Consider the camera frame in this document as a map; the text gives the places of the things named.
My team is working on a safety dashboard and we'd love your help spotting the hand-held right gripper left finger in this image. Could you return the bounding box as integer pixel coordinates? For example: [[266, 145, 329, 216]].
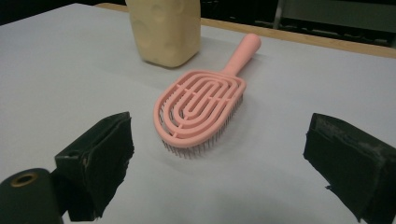
[[50, 111, 135, 222]]

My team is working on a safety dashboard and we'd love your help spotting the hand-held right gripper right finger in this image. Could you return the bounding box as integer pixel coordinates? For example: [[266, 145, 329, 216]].
[[303, 112, 396, 224]]

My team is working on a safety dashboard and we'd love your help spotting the pink vented hairbrush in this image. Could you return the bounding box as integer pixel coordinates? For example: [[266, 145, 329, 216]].
[[152, 33, 262, 160]]

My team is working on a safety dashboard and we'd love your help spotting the cream ceramic square container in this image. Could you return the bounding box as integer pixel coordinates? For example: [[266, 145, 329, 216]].
[[124, 0, 203, 69]]

